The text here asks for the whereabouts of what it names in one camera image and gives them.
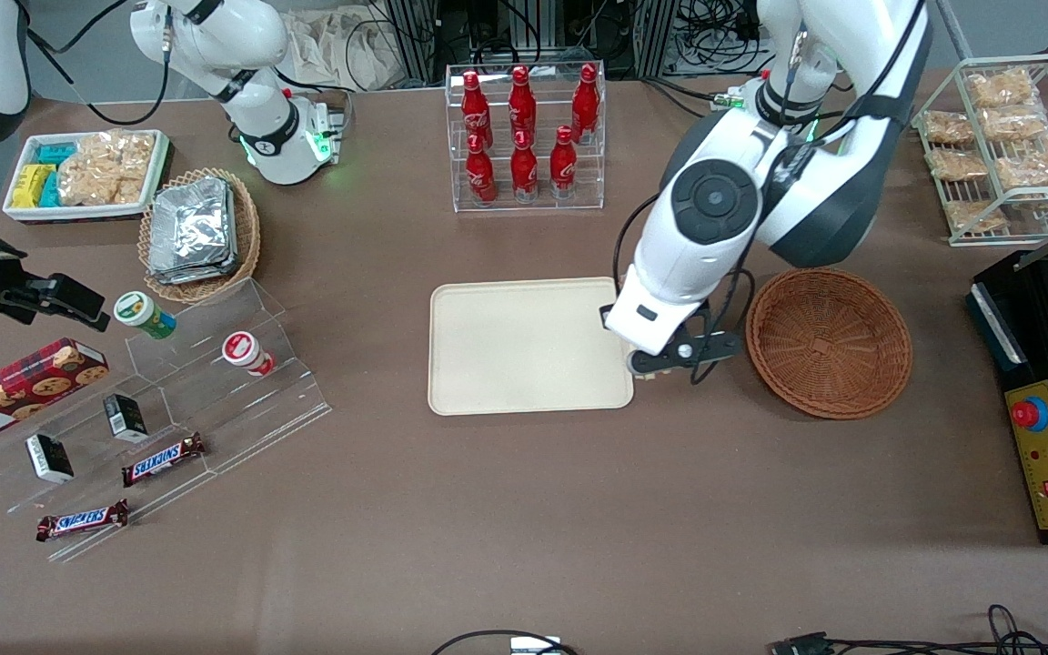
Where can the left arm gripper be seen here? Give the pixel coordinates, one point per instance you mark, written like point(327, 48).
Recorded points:
point(605, 311)

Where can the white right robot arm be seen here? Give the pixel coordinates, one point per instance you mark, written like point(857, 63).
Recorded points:
point(251, 41)

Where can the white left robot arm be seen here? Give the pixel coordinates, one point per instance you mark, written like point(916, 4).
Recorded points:
point(851, 55)

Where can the white rectangular snack tray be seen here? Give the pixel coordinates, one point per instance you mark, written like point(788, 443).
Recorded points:
point(78, 213)

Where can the empty brown wicker basket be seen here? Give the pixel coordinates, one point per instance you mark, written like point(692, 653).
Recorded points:
point(829, 346)

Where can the beige plastic tray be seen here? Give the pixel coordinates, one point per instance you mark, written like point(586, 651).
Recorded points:
point(524, 346)

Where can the wicker basket with foil containers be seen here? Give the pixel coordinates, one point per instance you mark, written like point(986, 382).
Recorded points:
point(249, 227)

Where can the red tartan cookie box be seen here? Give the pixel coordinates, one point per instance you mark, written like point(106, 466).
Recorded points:
point(24, 387)

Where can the green lid snack cup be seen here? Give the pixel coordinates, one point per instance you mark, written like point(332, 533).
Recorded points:
point(144, 314)

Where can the yellow snack packet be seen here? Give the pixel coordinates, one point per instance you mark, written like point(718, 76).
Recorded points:
point(30, 185)

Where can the small black box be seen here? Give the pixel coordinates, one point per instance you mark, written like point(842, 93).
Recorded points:
point(49, 458)
point(126, 418)

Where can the clear bag of rice crackers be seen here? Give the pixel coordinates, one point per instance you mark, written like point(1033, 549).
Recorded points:
point(105, 168)

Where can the teal snack packet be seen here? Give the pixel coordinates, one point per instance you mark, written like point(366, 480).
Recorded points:
point(57, 153)

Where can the stack of foil containers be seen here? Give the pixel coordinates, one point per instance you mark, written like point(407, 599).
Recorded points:
point(192, 232)

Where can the Snickers chocolate bar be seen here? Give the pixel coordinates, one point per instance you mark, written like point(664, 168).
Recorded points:
point(163, 460)
point(83, 520)

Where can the clear acrylic stepped display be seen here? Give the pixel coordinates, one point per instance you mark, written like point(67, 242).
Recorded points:
point(215, 409)

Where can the red lid snack cup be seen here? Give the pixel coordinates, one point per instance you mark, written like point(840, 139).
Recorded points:
point(245, 351)

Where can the clear acrylic bottle rack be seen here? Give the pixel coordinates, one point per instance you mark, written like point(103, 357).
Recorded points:
point(542, 205)

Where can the red cola bottle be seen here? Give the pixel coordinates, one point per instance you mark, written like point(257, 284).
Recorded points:
point(585, 102)
point(471, 105)
point(563, 166)
point(524, 168)
point(521, 102)
point(480, 173)

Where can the small white device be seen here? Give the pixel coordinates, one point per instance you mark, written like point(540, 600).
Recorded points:
point(535, 646)

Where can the clear bag of fried snacks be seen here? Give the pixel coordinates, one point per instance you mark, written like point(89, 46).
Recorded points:
point(956, 164)
point(979, 216)
point(1012, 121)
point(1002, 88)
point(1033, 168)
point(947, 127)

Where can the red emergency stop button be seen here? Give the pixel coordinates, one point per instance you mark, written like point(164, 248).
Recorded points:
point(1031, 414)

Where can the beige cloth bags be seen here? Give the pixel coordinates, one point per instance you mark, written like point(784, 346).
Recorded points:
point(342, 45)

